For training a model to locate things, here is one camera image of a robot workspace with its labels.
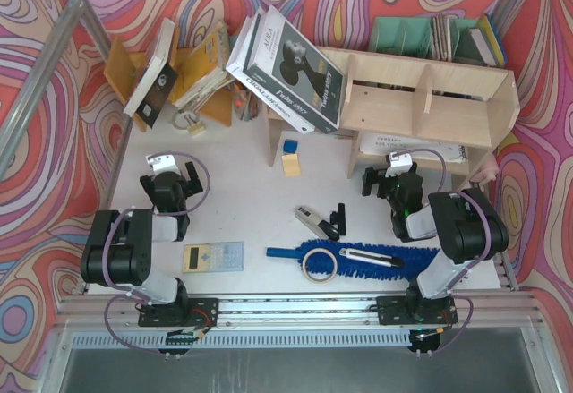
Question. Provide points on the light wooden bookshelf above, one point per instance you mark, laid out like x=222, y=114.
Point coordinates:
x=473, y=106

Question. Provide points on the pencil cup with pencils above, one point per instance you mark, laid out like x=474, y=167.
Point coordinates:
x=244, y=103

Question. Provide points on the blue eraser block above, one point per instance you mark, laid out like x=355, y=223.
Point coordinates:
x=290, y=146

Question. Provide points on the beige calculator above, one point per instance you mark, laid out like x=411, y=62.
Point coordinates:
x=213, y=257

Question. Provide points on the yellow worn book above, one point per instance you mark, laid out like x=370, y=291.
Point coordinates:
x=203, y=71

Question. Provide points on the black clip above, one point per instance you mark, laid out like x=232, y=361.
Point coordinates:
x=338, y=219

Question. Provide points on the beige masking tape roll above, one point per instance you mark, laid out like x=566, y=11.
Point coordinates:
x=319, y=265

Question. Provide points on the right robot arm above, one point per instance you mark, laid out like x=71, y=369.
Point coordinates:
x=469, y=231

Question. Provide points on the white Chokladfabriken book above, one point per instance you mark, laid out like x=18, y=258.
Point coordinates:
x=235, y=66

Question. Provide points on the green desk organizer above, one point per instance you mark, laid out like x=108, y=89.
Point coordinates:
x=411, y=36

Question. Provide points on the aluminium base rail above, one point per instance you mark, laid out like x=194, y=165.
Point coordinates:
x=500, y=309

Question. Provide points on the Twins story book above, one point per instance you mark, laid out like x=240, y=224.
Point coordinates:
x=299, y=78

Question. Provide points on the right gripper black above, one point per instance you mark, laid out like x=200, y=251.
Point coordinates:
x=372, y=181

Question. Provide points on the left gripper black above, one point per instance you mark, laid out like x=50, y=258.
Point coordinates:
x=191, y=178

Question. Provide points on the pink pig figure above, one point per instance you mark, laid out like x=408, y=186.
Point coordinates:
x=487, y=172

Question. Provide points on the beige black stapler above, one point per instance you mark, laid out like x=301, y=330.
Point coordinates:
x=319, y=226

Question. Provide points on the black white paperback book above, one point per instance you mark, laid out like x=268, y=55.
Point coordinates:
x=154, y=78

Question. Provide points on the spiral notebook white cover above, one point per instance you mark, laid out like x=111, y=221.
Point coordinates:
x=382, y=144

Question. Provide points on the blue covered notebook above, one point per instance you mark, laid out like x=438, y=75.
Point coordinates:
x=486, y=29

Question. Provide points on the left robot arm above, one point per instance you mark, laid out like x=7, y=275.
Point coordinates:
x=118, y=251

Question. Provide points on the blue fluffy duster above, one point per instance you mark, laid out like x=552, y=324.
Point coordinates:
x=415, y=259

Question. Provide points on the orange wooden book stand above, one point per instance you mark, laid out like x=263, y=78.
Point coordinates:
x=120, y=70

